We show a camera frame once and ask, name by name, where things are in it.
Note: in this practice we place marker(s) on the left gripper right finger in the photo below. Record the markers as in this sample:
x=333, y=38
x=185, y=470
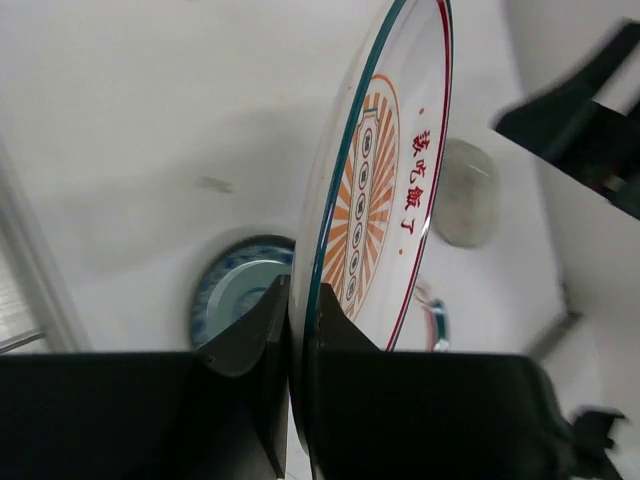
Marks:
x=351, y=432

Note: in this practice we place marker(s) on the blue patterned plate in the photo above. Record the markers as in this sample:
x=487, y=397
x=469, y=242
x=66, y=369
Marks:
x=233, y=283

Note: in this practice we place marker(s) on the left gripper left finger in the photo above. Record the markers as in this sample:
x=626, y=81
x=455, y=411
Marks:
x=245, y=405

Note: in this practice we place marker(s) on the white plate red green rim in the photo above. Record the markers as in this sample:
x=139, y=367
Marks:
x=435, y=315

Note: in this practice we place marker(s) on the clear glass plate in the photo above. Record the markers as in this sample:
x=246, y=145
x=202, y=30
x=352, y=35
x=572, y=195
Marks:
x=468, y=196

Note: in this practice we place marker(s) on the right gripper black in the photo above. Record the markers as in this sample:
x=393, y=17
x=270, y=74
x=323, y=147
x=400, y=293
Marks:
x=567, y=128

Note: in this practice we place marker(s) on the orange sunburst plate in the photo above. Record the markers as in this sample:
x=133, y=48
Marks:
x=371, y=192

